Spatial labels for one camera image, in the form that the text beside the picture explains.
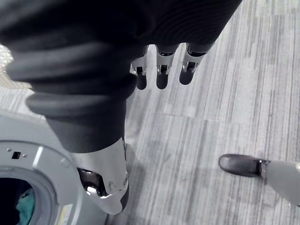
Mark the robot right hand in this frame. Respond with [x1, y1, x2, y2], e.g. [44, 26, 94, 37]
[0, 0, 242, 215]

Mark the grey front-load washing machine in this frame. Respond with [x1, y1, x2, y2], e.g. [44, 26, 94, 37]
[0, 114, 111, 225]

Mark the teal garment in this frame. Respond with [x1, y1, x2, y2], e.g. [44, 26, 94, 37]
[15, 188, 36, 225]

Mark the robot dark foot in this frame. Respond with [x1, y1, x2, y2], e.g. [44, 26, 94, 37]
[218, 154, 268, 177]

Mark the robot silver leg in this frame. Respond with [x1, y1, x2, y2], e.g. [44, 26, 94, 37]
[257, 158, 300, 207]

